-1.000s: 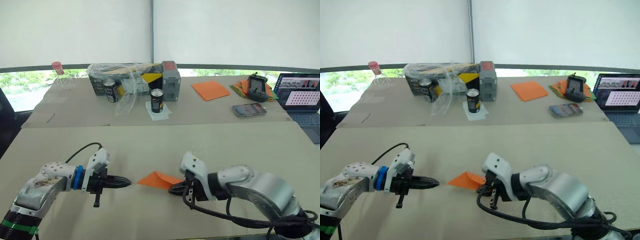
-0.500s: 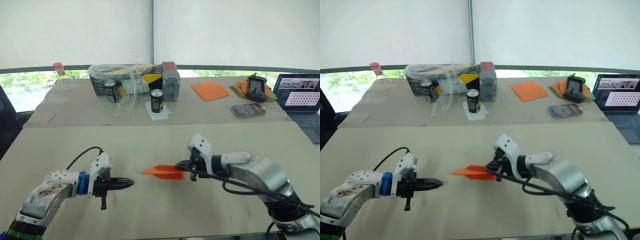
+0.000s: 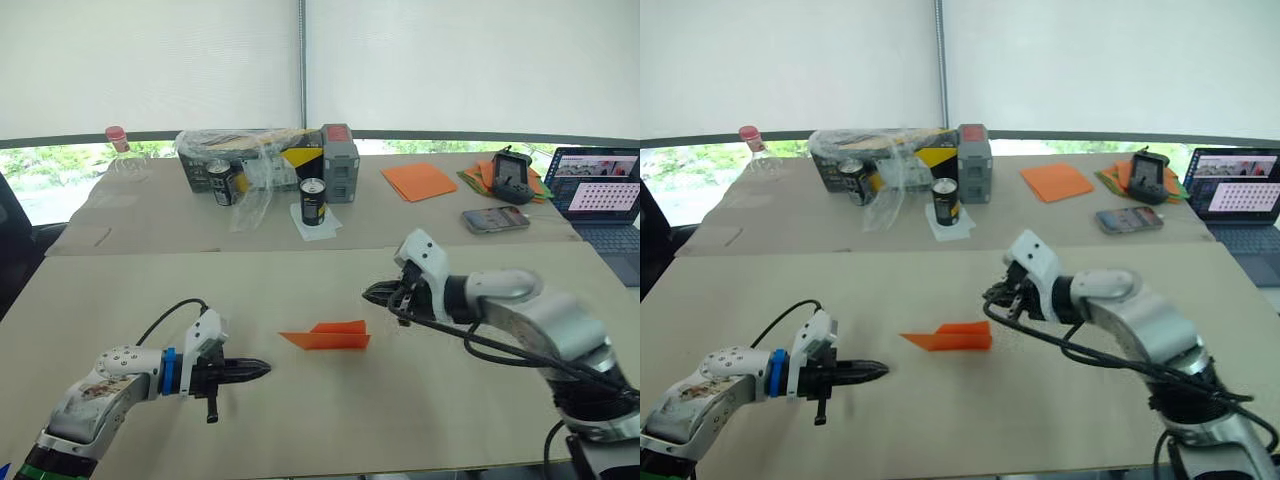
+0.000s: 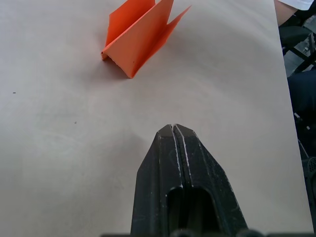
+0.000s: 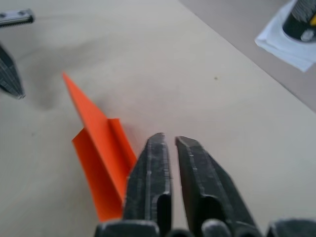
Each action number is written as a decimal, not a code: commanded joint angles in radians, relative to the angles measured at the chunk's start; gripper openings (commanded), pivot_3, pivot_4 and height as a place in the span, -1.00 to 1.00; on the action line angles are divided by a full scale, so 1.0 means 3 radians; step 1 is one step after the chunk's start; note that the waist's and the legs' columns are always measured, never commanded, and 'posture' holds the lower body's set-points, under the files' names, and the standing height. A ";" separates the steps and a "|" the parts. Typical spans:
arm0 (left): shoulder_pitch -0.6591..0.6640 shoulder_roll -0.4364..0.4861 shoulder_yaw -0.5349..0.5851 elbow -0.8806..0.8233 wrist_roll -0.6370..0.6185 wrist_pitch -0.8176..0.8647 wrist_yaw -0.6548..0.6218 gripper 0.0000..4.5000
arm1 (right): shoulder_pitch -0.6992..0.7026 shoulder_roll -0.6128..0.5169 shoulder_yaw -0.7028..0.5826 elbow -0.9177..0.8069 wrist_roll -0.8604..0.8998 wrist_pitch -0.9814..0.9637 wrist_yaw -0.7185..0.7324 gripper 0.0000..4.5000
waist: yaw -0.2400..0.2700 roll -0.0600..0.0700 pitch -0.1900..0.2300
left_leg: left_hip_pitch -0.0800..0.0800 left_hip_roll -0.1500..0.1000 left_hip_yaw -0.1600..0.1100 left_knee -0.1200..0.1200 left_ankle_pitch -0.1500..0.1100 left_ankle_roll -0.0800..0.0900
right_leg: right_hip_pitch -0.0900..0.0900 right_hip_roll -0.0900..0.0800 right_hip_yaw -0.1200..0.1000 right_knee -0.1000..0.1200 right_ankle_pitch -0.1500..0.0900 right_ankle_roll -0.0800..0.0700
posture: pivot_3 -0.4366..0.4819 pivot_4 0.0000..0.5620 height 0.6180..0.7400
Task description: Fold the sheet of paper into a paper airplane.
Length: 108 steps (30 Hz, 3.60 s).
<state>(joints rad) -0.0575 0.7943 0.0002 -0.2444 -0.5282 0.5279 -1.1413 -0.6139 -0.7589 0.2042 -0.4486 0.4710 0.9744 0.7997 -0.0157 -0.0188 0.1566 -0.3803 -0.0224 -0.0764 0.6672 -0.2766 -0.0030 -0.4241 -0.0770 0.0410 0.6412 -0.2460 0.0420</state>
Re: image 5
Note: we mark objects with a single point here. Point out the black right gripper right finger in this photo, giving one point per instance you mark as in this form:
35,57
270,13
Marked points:
205,180

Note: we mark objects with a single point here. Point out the white folded cloth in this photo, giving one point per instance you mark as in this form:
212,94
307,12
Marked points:
276,42

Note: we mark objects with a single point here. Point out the left gripper silver rail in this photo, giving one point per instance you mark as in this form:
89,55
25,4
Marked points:
16,17

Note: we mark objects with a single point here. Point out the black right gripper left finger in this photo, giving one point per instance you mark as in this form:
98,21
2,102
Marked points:
148,182

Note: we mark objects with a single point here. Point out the black and yellow round object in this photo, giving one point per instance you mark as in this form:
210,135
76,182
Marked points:
297,22

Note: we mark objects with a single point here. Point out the orange paper airplane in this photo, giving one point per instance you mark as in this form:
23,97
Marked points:
101,153

